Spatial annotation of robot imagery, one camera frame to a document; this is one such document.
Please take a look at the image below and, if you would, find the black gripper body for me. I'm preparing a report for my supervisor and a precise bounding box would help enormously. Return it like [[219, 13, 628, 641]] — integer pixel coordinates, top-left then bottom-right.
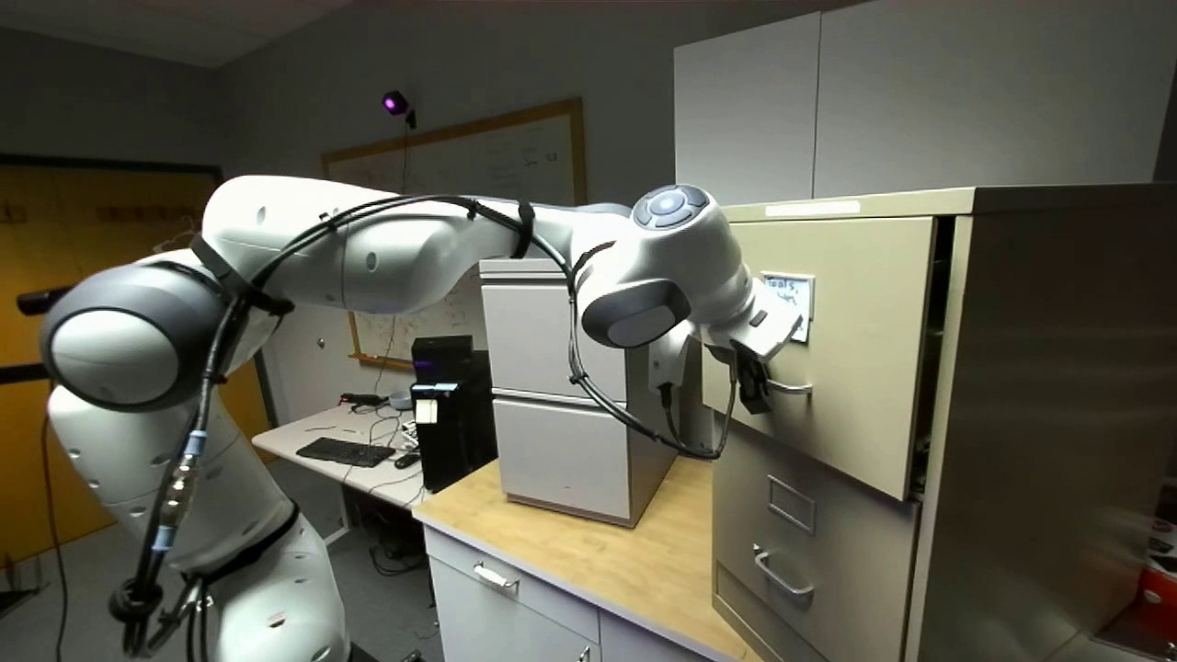
[[728, 340, 780, 418]]

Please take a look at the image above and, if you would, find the silver drawer pull handle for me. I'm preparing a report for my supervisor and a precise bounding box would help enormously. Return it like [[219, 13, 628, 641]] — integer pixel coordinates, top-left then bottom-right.
[[765, 372, 821, 404], [745, 541, 821, 605]]

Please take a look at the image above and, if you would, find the beige filing cabinet drawer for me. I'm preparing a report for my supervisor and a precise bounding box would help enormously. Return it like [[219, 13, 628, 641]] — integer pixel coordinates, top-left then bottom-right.
[[698, 209, 961, 502], [707, 418, 923, 662]]

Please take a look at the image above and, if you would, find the drawer label holder with card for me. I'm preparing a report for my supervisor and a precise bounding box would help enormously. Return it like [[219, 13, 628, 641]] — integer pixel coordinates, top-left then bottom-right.
[[757, 269, 816, 350]]

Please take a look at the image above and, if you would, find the empty drawer label holder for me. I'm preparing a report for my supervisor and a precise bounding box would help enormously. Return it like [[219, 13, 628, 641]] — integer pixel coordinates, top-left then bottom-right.
[[762, 470, 821, 532]]

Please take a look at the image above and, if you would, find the grey lateral file cabinet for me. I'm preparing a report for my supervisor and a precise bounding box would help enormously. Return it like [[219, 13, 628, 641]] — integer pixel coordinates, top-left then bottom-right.
[[474, 250, 682, 532]]

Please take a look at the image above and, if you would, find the white base cabinet wooden top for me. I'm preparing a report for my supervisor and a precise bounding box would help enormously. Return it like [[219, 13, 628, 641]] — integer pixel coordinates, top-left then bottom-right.
[[410, 457, 765, 662]]

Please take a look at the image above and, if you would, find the black computer tower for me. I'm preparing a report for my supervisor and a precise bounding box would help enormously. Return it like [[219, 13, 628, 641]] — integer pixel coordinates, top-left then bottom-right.
[[408, 329, 498, 495]]

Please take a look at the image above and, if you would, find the beige metal filing cabinet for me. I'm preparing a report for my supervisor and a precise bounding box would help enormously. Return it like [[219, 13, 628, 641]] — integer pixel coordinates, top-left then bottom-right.
[[701, 181, 1177, 662]]

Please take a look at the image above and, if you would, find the wood framed whiteboard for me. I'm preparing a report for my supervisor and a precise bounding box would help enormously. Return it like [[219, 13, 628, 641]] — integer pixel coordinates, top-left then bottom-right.
[[319, 96, 592, 377]]

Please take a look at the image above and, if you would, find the white tall storage cabinet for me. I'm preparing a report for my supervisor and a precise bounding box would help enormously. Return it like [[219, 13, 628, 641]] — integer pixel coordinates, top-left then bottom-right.
[[670, 0, 1177, 204]]

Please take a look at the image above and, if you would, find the black keyboard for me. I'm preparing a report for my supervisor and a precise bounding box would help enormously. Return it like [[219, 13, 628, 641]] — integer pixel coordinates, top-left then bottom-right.
[[292, 433, 402, 470]]

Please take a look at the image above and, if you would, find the red object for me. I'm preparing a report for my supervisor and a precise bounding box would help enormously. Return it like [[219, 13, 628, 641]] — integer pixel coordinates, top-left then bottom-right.
[[1129, 560, 1177, 619]]

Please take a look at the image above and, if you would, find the yellow door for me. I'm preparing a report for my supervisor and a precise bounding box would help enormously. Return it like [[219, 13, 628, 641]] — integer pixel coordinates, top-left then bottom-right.
[[0, 155, 277, 570]]

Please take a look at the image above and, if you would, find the silver base cabinet handle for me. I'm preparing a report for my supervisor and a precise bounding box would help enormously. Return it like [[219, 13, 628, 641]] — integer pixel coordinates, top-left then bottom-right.
[[467, 560, 527, 603]]

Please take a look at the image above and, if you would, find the camera with purple light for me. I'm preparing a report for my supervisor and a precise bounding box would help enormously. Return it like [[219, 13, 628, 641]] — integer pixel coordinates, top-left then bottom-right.
[[375, 85, 422, 131]]

